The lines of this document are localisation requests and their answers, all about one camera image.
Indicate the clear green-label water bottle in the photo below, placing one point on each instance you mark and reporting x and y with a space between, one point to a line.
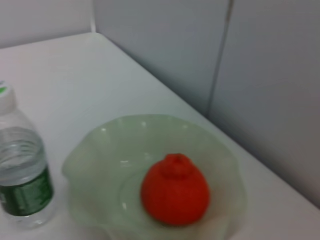
25 195

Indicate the orange fruit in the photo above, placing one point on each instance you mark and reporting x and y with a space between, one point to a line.
175 192

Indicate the green glass fruit plate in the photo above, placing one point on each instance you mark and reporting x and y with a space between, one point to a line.
105 155

